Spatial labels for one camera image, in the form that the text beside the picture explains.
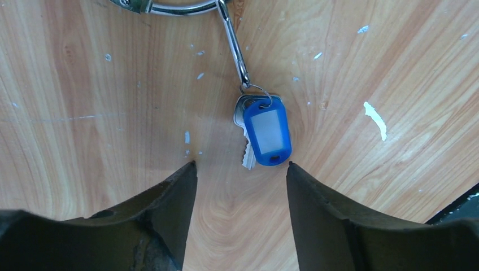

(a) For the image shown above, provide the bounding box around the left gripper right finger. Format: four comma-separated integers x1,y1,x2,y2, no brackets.
286,161,428,271

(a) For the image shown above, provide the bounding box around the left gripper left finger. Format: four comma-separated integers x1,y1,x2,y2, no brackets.
63,160,198,271

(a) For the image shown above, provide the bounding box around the blue tagged key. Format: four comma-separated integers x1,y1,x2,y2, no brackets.
233,87,292,170

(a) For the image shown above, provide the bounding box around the silver keyring with keys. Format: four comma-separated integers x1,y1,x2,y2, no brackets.
111,0,252,88

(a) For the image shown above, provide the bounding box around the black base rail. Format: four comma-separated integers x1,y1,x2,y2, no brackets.
426,183,478,225

